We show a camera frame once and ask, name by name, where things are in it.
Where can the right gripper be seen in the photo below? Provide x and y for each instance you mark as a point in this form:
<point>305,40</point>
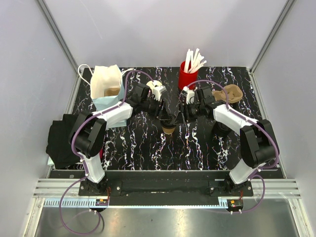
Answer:
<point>180,119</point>

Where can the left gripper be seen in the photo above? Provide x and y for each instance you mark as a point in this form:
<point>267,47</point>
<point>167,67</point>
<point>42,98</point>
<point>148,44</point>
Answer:
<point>156,114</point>

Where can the single brown paper cup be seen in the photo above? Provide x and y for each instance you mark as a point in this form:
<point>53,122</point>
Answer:
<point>168,129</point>

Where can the light blue paper bag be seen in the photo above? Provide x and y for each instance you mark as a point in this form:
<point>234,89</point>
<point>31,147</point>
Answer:
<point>108,86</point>

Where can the black plastic cup lid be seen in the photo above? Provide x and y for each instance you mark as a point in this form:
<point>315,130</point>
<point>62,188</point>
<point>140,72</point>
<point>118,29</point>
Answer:
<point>170,123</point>

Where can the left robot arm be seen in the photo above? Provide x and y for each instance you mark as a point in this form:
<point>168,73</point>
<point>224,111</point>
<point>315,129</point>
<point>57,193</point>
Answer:
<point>87,135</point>

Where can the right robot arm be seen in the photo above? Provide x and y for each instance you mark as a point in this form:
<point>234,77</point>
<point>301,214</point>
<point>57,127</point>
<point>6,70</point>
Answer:
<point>258,145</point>

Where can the stack of paper cups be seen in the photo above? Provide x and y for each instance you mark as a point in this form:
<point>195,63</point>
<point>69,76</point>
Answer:
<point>153,83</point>

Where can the black marble pattern mat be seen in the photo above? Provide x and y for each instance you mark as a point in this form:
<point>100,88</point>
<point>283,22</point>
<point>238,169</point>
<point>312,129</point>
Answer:
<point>142,144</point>

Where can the stack of black lids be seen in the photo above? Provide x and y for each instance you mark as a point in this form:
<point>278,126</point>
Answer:
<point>221,130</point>

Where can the red straw holder cup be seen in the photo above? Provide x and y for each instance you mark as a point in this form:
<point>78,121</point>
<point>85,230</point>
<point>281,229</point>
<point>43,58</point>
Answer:
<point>186,78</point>

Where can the white wrapped straws bundle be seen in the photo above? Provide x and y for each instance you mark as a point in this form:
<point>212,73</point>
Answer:
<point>194,61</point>

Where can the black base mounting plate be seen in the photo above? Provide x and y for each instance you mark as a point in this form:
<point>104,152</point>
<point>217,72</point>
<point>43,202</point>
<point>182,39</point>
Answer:
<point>211,183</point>

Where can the black cloth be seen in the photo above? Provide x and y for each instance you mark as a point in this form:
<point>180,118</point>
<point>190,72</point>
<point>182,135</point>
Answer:
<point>58,147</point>

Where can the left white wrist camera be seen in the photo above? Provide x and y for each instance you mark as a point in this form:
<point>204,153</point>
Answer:
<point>158,89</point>

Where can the aluminium frame rail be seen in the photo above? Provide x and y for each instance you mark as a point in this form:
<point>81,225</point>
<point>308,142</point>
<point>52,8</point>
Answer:
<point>169,208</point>

